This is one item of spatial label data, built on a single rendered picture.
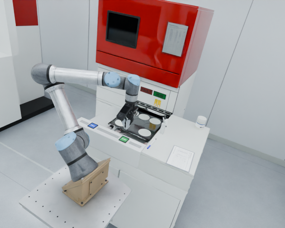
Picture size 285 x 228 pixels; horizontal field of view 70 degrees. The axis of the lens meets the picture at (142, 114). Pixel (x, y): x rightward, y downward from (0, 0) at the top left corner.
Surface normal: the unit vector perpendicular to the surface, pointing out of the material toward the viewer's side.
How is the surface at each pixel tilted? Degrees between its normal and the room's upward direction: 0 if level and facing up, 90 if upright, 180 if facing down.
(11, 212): 0
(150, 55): 90
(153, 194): 90
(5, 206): 0
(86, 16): 90
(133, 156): 90
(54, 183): 0
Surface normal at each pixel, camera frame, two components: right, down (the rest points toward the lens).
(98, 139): -0.43, 0.38
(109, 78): 0.00, 0.07
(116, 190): 0.16, -0.86
